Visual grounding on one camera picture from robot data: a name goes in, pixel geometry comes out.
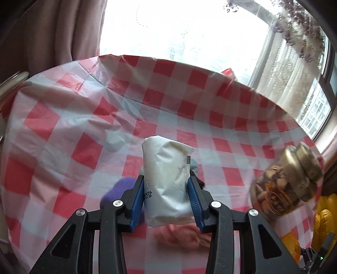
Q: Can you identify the white lace curtain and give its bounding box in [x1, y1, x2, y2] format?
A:
[226, 0, 327, 120]

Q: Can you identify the pink knit cloth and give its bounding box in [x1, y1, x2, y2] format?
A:
[154, 223, 211, 250]

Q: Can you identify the red white checkered tablecloth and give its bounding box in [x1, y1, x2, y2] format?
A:
[1, 55, 314, 271]

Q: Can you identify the pink curtain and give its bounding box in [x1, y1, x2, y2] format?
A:
[1, 1, 107, 81]

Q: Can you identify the orange mesh bag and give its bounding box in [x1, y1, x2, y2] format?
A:
[281, 232, 301, 264]

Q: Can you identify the gold lidded snack jar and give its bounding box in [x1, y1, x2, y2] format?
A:
[250, 142, 323, 222]

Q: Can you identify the yellow leather seat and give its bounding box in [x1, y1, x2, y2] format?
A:
[311, 193, 336, 252]

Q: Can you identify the purple knit item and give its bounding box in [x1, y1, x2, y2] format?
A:
[100, 177, 136, 209]

